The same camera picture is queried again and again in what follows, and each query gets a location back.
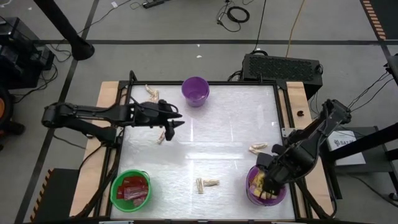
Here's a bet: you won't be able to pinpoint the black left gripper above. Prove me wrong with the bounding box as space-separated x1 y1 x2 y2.
124 98 186 142

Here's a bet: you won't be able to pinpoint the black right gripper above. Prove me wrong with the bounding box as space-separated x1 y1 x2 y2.
255 144 315 198

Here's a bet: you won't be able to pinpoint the small purple bucket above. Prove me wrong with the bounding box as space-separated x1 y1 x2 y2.
181 76 211 109

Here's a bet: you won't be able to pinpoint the large purple bucket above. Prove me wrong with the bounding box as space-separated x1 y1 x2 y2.
245 164 288 207

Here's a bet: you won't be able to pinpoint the wooden side board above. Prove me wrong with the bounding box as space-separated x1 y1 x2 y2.
278 81 335 218
68 81 121 218

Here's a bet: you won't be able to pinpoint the white printed box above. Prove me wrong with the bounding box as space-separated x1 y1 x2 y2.
325 129 367 167

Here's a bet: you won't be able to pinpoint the green bucket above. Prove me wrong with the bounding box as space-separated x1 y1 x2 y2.
110 169 153 214

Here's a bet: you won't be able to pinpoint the black diagonal beam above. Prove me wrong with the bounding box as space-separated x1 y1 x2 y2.
326 121 398 162

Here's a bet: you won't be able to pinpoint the black perforated computer case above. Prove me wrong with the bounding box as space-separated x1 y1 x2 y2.
241 53 324 90

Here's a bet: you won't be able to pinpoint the black power strip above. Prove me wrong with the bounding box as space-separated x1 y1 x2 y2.
142 0 165 9

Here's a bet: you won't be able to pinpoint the black round-base pole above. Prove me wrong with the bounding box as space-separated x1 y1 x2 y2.
32 0 96 62

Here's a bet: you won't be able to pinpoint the black equipment cart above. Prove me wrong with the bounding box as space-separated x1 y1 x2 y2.
0 17 55 91

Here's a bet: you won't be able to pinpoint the black and orange wheel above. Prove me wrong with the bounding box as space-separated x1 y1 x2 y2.
0 85 25 152

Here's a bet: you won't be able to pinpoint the black aluminium table frame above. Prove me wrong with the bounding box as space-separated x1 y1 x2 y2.
74 70 343 220

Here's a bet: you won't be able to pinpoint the coiled black cable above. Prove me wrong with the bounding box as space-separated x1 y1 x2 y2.
216 0 251 33

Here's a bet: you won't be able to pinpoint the long black cable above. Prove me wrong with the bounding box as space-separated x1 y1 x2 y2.
251 0 267 54

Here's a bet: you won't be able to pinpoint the black floor cables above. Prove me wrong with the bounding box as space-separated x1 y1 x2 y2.
345 71 392 122
12 43 74 105

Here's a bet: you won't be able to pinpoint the long yellow cable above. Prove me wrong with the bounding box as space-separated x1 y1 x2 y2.
285 0 305 58

